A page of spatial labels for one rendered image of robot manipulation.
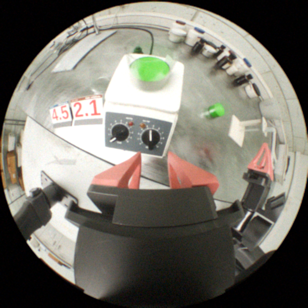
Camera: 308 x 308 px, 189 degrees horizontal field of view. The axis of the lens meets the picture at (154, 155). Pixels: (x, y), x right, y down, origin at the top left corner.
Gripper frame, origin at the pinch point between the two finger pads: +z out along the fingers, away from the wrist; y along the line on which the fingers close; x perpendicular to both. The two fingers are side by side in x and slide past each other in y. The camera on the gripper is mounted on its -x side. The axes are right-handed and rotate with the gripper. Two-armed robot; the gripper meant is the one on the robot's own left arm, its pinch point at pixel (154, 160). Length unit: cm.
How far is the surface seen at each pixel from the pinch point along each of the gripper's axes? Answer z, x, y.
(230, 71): 27.8, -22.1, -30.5
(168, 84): 8.5, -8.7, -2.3
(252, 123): 11.6, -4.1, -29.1
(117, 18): 37, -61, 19
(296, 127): 7, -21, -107
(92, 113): 12.0, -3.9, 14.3
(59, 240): -46, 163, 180
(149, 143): 5.6, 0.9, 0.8
